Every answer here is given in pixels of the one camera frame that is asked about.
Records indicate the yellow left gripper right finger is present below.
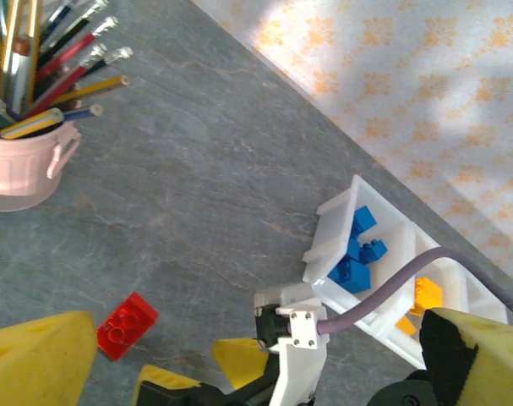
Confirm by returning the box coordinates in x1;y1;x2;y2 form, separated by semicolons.
419;307;513;406

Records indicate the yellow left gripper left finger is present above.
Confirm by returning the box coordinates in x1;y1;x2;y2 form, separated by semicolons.
0;310;98;406

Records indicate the yellow lego brick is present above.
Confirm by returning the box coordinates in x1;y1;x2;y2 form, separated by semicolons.
407;277;445;317
396;315;418;336

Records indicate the blue lego brick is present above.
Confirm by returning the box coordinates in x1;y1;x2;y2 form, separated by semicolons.
352;205;378;236
344;235;361;261
357;239;389;264
327;257;374;295

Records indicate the red lego brick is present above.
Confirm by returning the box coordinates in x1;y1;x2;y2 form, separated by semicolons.
96;291;160;363

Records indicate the translucent white plastic bin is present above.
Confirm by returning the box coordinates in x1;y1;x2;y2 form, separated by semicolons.
357;219;472;370
433;249;511;327
302;173;417;335

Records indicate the pink metal pencil cup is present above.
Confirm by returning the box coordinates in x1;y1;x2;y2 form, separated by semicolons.
0;120;83;213

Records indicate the striped yellow white pencil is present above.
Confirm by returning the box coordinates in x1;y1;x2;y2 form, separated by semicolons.
0;107;66;141

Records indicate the blue pencil white end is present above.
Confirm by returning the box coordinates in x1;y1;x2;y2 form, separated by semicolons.
61;103;105;123

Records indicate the silver pen copper band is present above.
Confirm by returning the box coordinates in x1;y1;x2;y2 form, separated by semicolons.
2;36;32;118

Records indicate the black pencil foil end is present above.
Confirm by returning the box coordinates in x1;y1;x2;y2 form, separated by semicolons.
37;0;110;56
69;45;134;85

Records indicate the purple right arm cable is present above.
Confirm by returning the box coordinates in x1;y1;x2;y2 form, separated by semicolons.
317;247;513;342

